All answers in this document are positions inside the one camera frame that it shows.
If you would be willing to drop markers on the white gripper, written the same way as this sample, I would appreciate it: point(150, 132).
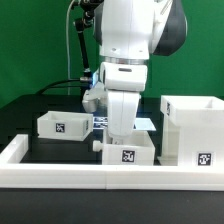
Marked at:
point(121, 112)

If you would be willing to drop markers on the white drawer box with knob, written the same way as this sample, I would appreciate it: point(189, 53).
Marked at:
point(138, 149)

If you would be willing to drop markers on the white plain drawer box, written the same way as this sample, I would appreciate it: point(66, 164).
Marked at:
point(65, 125)

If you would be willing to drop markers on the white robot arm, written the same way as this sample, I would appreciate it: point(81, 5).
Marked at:
point(129, 33)

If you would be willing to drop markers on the paper sheet with markers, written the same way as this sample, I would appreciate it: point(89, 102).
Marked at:
point(143, 124)

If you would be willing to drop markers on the white L-shaped obstacle fence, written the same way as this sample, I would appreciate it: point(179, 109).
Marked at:
point(14, 173)

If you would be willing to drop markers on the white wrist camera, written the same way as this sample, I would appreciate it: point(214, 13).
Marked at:
point(123, 76)

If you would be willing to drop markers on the white drawer cabinet frame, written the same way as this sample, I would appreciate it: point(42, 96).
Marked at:
point(193, 131)

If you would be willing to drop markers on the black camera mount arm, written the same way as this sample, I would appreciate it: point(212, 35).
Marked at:
point(86, 21)

